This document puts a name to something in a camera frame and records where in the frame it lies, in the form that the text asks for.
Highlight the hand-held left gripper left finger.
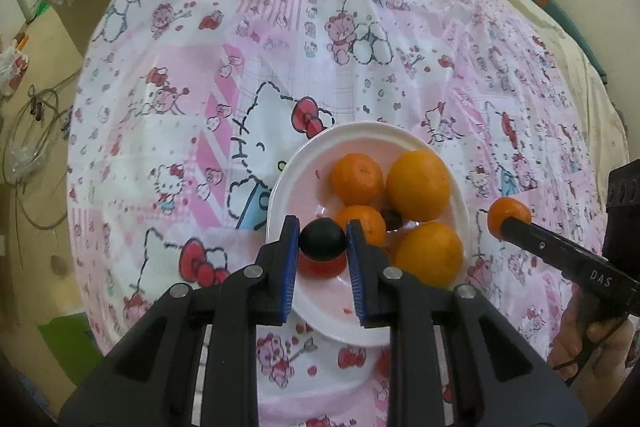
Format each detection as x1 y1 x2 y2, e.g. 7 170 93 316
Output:
57 215 302 427

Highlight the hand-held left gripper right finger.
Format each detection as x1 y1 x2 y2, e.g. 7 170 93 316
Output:
347 220 588 427

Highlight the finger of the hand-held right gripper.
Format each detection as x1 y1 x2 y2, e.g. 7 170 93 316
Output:
501 217 610 280

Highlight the green cherry tomato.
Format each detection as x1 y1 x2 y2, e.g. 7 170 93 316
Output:
299 217 348 263

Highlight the small mandarin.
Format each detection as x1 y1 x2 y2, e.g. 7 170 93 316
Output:
487 198 532 240

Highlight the pink speckled plate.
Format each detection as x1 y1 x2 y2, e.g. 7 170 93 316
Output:
265 122 471 348

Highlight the large orange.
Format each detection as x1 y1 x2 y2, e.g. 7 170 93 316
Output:
393 222 465 289
386 150 453 223

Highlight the person's right hand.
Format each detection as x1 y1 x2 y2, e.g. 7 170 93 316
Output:
546 291 637 383

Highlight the pink cartoon printed blanket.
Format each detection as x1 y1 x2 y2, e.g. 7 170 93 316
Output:
65 0 632 427

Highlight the green plastic item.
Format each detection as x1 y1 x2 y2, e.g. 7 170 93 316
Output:
37 314 108 388

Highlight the clear plastic bag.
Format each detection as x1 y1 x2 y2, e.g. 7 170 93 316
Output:
5 142 46 180

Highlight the white red plastic bag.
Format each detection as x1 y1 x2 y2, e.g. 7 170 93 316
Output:
0 42 28 95

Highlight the green basin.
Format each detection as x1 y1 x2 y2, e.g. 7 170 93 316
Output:
27 3 57 22

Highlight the hose coil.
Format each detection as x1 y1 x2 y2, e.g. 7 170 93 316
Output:
0 84 76 233

